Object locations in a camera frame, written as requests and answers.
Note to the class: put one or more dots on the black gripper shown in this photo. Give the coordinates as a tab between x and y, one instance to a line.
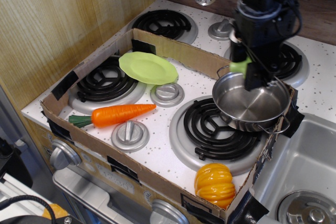
255	27

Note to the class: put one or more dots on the light green toy broccoli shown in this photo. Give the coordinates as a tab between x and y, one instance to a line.
240	67

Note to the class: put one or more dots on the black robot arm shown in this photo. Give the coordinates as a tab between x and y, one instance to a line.
260	27

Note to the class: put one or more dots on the stainless steel pan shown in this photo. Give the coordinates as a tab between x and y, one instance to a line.
261	109

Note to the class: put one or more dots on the silver knob rear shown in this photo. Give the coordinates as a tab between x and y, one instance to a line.
220	30

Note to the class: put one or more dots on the rear right black burner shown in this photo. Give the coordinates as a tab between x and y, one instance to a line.
284	60

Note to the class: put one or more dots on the black burner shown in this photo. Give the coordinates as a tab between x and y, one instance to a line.
168	23
107	85
284	60
199	136

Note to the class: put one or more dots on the front right black burner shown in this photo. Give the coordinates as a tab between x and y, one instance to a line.
199	136

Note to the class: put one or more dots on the silver knob middle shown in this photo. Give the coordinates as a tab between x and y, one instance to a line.
167	95

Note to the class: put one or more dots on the rear left black burner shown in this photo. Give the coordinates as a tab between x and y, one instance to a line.
168	23

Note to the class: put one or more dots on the light green plastic plate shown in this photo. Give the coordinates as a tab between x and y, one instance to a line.
148	68

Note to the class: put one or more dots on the silver sink basin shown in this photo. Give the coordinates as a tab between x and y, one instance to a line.
306	161

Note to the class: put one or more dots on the orange toy pumpkin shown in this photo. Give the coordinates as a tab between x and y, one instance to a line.
214	183

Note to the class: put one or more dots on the silver knob front centre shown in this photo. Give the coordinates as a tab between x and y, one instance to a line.
130	136

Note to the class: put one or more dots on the front left black burner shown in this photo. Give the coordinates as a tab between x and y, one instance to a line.
107	85

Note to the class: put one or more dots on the silver sink drain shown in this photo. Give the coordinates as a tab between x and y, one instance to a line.
306	206

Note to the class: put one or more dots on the orange toy carrot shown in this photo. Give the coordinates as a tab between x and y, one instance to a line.
111	115

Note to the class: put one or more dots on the silver oven knob right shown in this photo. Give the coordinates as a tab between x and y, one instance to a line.
165	213

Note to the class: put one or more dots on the silver oven knob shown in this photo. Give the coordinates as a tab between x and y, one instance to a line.
165	213
63	155

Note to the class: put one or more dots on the silver oven knob left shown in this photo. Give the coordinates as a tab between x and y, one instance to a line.
63	155

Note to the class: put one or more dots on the orange object bottom left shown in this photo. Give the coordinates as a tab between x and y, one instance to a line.
59	212

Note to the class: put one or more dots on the silver oven door handle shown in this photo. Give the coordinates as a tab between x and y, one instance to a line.
94	201

